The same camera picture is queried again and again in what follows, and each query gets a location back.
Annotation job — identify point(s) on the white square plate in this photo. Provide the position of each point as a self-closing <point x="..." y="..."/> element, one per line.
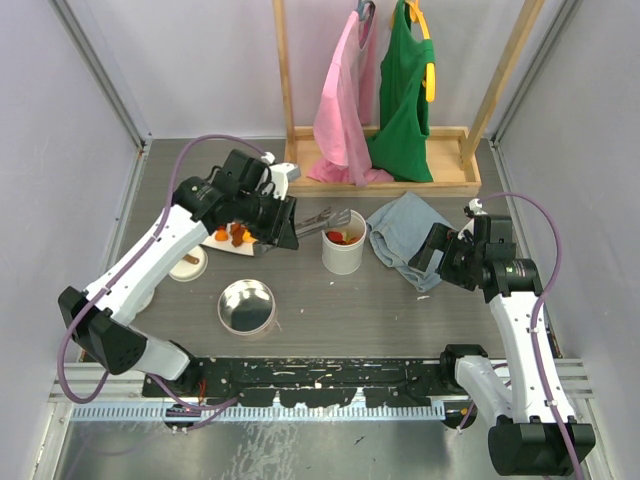
<point x="250" y="250"/>

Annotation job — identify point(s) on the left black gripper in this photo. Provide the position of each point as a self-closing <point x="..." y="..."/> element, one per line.
<point x="281" y="231"/>

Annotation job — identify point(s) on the pink hanging shirt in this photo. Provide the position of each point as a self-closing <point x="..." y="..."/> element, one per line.
<point x="346" y="107"/>

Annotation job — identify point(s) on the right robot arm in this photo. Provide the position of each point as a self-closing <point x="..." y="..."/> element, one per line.
<point x="532" y="428"/>

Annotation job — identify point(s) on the blue denim shorts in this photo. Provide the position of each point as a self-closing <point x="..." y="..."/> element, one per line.
<point x="397" y="231"/>

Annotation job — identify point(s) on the grey clothes hanger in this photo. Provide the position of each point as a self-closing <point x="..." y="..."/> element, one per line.
<point x="365" y="10"/>

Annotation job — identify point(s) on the white lid with brown strap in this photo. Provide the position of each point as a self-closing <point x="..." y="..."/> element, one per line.
<point x="191" y="266"/>

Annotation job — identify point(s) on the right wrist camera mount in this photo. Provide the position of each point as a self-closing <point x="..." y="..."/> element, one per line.
<point x="472" y="210"/>

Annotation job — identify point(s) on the pink metal bowl container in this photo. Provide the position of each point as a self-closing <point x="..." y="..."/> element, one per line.
<point x="247" y="309"/>

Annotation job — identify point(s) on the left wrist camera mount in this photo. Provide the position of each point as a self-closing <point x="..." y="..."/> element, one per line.
<point x="276" y="180"/>

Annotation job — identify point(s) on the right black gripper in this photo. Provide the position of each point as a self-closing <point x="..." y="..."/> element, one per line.
<point x="444" y="238"/>

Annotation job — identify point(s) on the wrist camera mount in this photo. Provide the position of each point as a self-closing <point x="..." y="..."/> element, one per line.
<point x="472" y="210"/>
<point x="276" y="180"/>

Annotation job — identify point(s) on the wooden clothes rack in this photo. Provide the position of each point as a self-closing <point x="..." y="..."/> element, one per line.
<point x="373" y="133"/>

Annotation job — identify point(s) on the flat metal inner lid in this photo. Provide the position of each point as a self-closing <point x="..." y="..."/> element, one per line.
<point x="146" y="301"/>

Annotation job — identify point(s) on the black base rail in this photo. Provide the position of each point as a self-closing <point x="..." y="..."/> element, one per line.
<point x="320" y="382"/>

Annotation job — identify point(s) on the orange food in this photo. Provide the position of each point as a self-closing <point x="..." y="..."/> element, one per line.
<point x="342" y="238"/>

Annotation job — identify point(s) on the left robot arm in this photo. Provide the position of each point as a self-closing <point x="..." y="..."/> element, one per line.
<point x="99" y="316"/>

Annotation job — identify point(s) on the metal tongs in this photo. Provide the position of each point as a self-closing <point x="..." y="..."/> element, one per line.
<point x="327" y="218"/>

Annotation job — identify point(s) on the tall white cylinder container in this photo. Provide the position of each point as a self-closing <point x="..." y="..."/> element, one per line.
<point x="345" y="260"/>

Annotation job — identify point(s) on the green hanging tank top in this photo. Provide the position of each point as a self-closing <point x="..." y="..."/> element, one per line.
<point x="400" y="145"/>

